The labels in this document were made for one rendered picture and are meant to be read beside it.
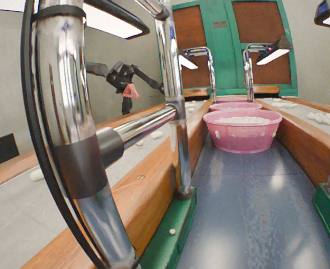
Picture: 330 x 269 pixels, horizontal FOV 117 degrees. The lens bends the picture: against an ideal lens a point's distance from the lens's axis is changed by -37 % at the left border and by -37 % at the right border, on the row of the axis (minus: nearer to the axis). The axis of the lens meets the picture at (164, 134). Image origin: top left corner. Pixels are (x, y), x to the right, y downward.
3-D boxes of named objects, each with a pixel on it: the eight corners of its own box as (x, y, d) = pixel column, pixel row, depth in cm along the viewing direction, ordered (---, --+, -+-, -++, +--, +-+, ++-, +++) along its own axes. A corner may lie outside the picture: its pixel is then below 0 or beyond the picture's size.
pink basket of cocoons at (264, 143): (199, 158, 44) (197, 124, 41) (208, 132, 68) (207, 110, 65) (292, 157, 34) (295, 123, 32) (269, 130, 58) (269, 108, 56)
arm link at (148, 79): (162, 84, 120) (133, 62, 120) (159, 83, 112) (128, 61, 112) (153, 96, 125) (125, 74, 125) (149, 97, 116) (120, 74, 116)
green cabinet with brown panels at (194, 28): (163, 94, 161) (152, 10, 137) (177, 92, 211) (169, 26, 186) (297, 88, 112) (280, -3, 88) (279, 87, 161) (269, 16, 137)
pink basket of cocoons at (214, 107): (221, 133, 63) (220, 110, 61) (204, 121, 89) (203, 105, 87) (272, 126, 63) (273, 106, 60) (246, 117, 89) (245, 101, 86)
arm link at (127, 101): (132, 109, 130) (133, 69, 121) (129, 110, 124) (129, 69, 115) (125, 109, 132) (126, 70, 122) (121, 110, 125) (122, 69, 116)
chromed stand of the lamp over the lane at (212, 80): (187, 119, 101) (179, 49, 90) (193, 114, 119) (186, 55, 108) (217, 117, 95) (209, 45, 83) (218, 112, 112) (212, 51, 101)
